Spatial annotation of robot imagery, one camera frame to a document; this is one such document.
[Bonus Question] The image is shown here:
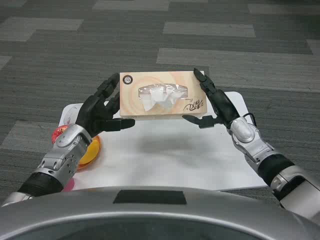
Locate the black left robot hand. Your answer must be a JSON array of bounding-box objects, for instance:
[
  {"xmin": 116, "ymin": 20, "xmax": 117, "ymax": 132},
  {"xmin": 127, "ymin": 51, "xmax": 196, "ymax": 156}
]
[{"xmin": 75, "ymin": 72, "xmax": 136, "ymax": 138}]

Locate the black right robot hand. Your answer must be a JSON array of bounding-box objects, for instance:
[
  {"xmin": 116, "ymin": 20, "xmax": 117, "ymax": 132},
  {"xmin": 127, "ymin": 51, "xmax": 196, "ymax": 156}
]
[{"xmin": 182, "ymin": 67, "xmax": 242, "ymax": 130}]

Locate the beige wood-print tissue box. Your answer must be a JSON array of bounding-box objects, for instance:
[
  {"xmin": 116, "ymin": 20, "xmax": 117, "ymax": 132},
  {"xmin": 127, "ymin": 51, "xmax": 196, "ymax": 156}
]
[{"xmin": 119, "ymin": 70, "xmax": 209, "ymax": 120}]

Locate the white computer mouse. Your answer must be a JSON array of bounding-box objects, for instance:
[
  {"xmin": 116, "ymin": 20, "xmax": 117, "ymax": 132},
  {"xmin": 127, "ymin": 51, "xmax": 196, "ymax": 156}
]
[{"xmin": 63, "ymin": 104, "xmax": 82, "ymax": 125}]

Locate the red apple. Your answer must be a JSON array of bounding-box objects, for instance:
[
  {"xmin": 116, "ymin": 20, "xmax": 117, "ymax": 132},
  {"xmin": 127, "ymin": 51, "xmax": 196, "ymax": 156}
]
[{"xmin": 51, "ymin": 125, "xmax": 69, "ymax": 144}]

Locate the orange plate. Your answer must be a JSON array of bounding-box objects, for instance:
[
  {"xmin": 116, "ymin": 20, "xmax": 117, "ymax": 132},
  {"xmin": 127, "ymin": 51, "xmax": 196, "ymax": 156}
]
[{"xmin": 75, "ymin": 135, "xmax": 103, "ymax": 171}]

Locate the pink round plate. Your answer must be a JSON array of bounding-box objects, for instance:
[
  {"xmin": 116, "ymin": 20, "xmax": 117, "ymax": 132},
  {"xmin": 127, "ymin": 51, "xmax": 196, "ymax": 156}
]
[{"xmin": 61, "ymin": 176, "xmax": 76, "ymax": 193}]

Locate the silver robot chest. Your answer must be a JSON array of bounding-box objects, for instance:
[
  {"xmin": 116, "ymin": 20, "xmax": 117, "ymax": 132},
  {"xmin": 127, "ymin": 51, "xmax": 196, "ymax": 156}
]
[{"xmin": 0, "ymin": 186, "xmax": 320, "ymax": 240}]

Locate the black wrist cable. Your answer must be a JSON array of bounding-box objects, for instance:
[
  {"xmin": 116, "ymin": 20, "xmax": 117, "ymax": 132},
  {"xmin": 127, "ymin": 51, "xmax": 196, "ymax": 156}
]
[{"xmin": 240, "ymin": 112, "xmax": 258, "ymax": 126}]

